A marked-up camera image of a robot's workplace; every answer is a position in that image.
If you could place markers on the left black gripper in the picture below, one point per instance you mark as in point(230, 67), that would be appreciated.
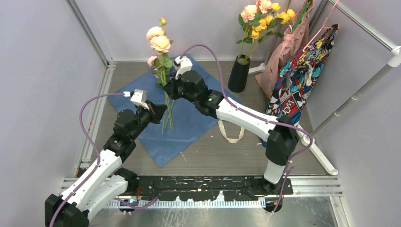
point(155, 111)

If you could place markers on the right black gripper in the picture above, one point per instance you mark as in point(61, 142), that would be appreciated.
point(171, 86)

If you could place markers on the pink rose stem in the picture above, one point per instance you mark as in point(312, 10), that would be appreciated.
point(254, 21)
point(163, 122)
point(158, 40)
point(171, 109)

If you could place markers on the cream ribbon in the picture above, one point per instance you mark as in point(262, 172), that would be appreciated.
point(230, 133)

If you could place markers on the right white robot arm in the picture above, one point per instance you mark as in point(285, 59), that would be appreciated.
point(279, 133)

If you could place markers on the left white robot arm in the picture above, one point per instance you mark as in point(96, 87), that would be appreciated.
point(105, 179)

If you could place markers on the black vase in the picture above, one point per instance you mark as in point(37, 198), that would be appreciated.
point(239, 74)

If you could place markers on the yellow flowers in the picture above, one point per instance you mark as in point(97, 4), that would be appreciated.
point(280, 18)

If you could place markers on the pink garment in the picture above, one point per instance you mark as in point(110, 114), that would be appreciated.
point(290, 44)

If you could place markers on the colourful cartoon print garment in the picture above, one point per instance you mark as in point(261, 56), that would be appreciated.
point(298, 76)

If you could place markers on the white metal clothes rack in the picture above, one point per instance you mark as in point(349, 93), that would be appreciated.
point(393, 63)

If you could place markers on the green clothes hanger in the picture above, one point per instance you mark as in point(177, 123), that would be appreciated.
point(303, 11)

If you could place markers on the pink clothes hanger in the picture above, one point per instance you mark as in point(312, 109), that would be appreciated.
point(323, 25)

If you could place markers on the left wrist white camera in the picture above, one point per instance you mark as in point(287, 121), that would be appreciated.
point(138, 97)

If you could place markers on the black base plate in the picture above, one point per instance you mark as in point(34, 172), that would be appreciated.
point(206, 187)

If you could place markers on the white slotted cable duct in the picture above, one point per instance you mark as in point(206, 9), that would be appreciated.
point(207, 204)

